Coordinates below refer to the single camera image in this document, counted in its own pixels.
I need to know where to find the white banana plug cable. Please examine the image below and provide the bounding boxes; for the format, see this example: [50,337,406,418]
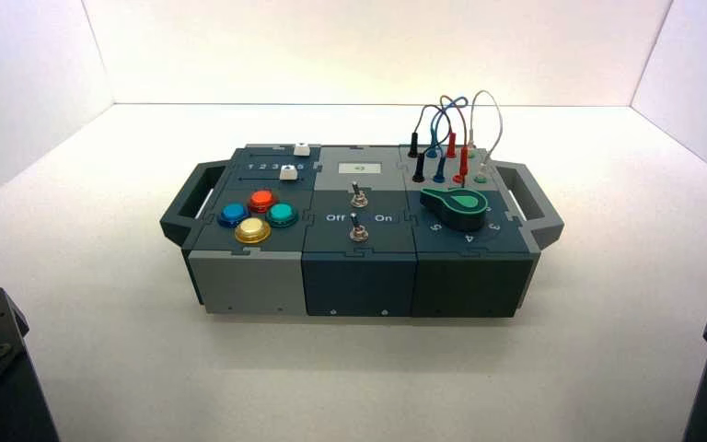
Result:
[467,89,504,184]

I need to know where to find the blue banana plug cable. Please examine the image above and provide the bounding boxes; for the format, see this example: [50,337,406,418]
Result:
[424,95,469,185]

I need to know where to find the green rotary knob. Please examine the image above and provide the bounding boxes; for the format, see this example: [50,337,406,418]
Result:
[420,187,490,232]

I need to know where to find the green push button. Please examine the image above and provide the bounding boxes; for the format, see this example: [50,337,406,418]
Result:
[265,203,299,229]

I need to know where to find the blue push button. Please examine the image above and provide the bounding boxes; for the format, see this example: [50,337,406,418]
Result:
[217,202,249,228]

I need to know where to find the yellow push button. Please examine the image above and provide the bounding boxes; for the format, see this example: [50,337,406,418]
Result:
[234,217,272,245]

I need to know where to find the red push button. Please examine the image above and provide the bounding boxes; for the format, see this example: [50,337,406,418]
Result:
[248,189,279,215]

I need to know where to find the grey and teal control box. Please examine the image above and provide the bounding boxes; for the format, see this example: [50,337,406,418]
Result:
[159,144,565,320]

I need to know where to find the red banana plug cable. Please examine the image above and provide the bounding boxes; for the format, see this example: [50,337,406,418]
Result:
[438,94,471,186]

